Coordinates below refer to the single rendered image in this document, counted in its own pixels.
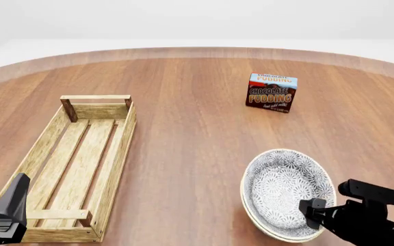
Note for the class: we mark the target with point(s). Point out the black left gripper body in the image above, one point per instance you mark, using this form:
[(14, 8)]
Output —
[(2, 233)]

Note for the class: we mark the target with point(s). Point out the wooden slat tray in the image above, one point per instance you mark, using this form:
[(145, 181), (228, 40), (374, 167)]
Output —
[(80, 153)]

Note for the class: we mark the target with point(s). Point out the patterned grey white bowl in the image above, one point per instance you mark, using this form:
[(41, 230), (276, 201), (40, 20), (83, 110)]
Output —
[(279, 179), (286, 239)]

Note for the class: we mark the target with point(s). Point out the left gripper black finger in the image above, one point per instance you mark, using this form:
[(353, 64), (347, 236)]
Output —
[(12, 202)]

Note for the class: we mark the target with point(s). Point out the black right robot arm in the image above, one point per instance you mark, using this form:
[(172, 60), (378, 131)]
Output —
[(364, 228)]

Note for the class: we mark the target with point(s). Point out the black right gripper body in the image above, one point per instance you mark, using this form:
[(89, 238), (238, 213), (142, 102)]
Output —
[(313, 212)]

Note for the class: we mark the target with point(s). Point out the chocolate pudding box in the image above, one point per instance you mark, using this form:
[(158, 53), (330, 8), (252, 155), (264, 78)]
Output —
[(270, 96)]

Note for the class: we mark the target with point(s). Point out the flat black plate on stalk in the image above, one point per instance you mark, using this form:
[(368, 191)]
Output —
[(371, 191)]

